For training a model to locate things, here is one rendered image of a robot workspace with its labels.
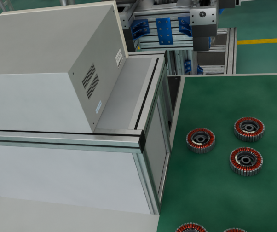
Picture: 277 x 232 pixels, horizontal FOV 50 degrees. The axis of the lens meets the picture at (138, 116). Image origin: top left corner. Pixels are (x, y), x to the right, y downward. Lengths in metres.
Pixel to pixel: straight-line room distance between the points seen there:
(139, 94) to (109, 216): 0.45
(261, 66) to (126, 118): 2.24
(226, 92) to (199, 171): 0.47
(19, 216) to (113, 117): 0.58
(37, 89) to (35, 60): 0.07
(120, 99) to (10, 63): 0.32
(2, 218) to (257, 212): 0.90
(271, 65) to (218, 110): 1.67
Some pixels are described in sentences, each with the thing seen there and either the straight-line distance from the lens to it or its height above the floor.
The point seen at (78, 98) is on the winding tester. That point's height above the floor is 1.24.
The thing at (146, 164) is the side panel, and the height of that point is 1.02.
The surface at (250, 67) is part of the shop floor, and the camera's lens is 2.93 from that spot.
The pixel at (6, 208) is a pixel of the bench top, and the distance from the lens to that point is 1.29.
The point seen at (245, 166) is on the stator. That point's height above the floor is 0.79.
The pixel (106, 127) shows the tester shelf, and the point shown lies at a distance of 0.82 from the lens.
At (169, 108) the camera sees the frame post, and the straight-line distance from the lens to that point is 1.23.
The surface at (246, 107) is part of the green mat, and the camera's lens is 1.37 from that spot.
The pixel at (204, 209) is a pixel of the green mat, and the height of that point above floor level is 0.75.
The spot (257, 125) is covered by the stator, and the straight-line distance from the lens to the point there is 1.25.
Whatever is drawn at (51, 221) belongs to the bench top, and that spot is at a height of 0.75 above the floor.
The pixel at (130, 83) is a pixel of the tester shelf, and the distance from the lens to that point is 0.95.
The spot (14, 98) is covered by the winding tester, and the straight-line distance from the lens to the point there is 0.84.
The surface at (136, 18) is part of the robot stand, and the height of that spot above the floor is 0.91.
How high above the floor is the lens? 1.66
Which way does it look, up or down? 41 degrees down
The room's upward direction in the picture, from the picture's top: 14 degrees counter-clockwise
